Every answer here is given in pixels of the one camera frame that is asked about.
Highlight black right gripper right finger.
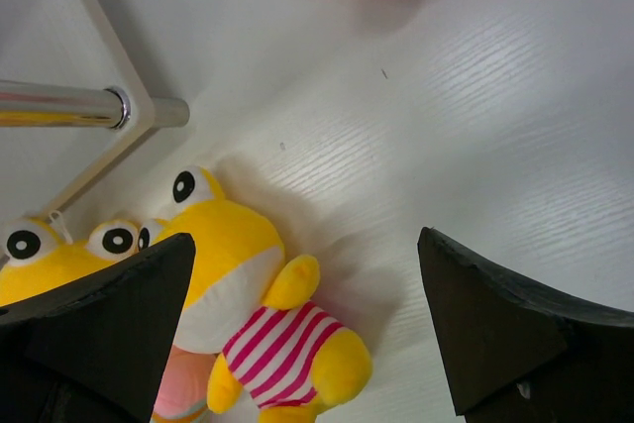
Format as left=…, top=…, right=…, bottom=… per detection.
left=418, top=228, right=633, bottom=422

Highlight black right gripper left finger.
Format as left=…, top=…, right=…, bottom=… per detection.
left=1, top=234, right=195, bottom=422

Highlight yellow frog toy blue stripes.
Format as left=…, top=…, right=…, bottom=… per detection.
left=1, top=218, right=139, bottom=306

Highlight yellow frog toy red stripes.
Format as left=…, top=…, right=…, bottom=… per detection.
left=138, top=165, right=372, bottom=422

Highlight white two-tier shelf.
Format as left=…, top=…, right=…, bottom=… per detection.
left=1, top=0, right=189, bottom=221

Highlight pink frog toy orange stripes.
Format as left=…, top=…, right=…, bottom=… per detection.
left=151, top=346, right=217, bottom=422

